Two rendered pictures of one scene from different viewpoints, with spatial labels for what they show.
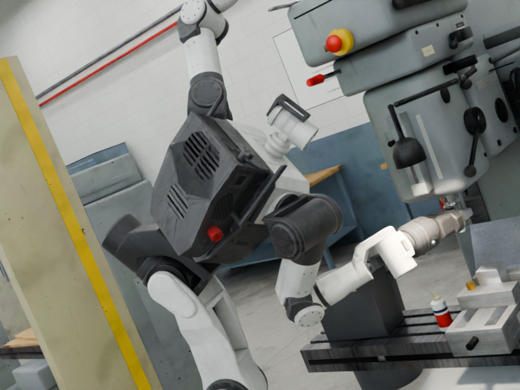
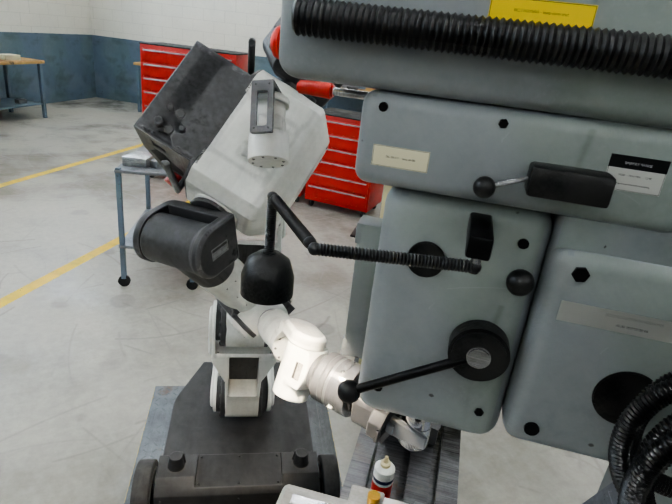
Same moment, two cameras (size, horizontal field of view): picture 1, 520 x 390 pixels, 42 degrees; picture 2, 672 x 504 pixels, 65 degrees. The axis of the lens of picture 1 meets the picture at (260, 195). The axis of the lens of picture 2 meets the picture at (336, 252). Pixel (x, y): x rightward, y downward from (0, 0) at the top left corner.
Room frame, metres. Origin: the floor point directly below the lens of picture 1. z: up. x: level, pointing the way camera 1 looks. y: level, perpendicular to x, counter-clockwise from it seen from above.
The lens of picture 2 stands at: (1.27, -0.94, 1.78)
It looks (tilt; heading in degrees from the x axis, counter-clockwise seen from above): 23 degrees down; 59
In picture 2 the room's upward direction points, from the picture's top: 7 degrees clockwise
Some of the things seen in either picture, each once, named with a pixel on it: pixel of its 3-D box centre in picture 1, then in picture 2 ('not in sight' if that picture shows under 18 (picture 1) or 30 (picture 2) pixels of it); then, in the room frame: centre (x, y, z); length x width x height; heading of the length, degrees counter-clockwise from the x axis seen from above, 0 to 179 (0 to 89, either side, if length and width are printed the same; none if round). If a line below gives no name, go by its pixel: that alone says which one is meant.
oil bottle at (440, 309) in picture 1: (440, 310); (383, 477); (1.79, -0.34, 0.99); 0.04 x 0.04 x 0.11
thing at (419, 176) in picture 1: (410, 153); (364, 289); (1.66, -0.39, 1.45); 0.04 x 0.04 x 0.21; 47
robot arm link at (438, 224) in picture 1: (432, 230); (366, 399); (1.70, -0.38, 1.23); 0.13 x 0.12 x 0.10; 27
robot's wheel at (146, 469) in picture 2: not in sight; (144, 496); (1.43, 0.23, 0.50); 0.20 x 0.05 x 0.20; 70
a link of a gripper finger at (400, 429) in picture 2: (464, 215); (406, 434); (1.71, -0.47, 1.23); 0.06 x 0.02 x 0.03; 117
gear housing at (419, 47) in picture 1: (405, 53); (512, 142); (1.77, -0.49, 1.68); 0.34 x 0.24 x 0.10; 137
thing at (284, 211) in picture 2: (429, 91); (292, 221); (1.51, -0.44, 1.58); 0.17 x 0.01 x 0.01; 82
